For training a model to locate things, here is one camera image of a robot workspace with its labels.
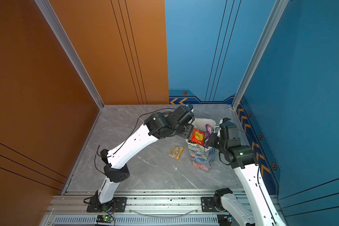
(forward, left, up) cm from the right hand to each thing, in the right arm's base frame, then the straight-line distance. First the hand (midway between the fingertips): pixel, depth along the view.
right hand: (209, 136), depth 71 cm
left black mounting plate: (-27, +48, -25) cm, 60 cm away
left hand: (+2, +11, +5) cm, 12 cm away
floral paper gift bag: (-8, +3, -9) cm, 12 cm away
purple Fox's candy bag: (+4, 0, -5) cm, 6 cm away
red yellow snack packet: (+4, +5, -6) cm, 8 cm away
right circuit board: (-33, -8, -27) cm, 43 cm away
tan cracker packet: (+3, +18, -23) cm, 29 cm away
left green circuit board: (-32, +54, -26) cm, 68 cm away
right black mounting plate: (-26, +1, -24) cm, 36 cm away
